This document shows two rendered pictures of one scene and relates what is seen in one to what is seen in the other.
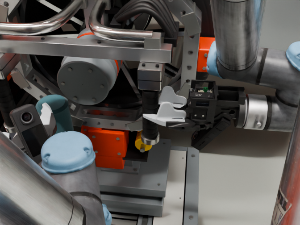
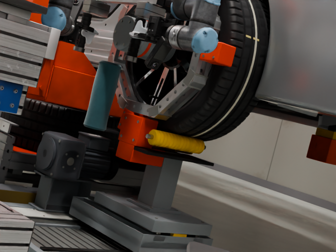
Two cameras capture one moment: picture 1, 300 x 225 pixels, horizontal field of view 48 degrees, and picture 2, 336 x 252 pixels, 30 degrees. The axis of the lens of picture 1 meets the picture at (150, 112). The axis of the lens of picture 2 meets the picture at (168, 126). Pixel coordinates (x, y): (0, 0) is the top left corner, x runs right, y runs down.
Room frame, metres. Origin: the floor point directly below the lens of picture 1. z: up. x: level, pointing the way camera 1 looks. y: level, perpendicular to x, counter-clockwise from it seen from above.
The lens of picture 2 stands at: (-0.83, -1.53, 0.65)
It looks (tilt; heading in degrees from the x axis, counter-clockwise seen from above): 2 degrees down; 43
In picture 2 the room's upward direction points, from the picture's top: 14 degrees clockwise
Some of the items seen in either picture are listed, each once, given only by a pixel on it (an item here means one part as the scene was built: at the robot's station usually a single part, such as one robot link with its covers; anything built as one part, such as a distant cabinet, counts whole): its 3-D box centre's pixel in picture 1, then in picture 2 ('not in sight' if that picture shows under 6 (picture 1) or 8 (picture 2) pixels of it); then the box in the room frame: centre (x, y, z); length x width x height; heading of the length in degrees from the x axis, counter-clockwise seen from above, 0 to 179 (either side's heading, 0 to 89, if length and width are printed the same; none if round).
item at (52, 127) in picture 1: (45, 128); (83, 27); (0.53, 0.22, 0.83); 0.09 x 0.05 x 0.02; 2
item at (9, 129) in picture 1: (6, 102); (83, 31); (0.62, 0.34, 0.83); 0.04 x 0.04 x 0.16
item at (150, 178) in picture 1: (121, 143); (159, 184); (1.00, 0.12, 0.32); 0.40 x 0.30 x 0.28; 83
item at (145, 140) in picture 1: (150, 113); (136, 38); (0.58, 0.00, 0.83); 0.04 x 0.04 x 0.16
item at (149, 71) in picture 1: (152, 68); (150, 11); (0.61, 0.00, 0.93); 0.09 x 0.05 x 0.05; 173
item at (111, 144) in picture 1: (112, 135); (143, 140); (0.87, 0.13, 0.48); 0.16 x 0.12 x 0.17; 173
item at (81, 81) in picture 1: (93, 62); (145, 40); (0.76, 0.15, 0.85); 0.21 x 0.14 x 0.14; 173
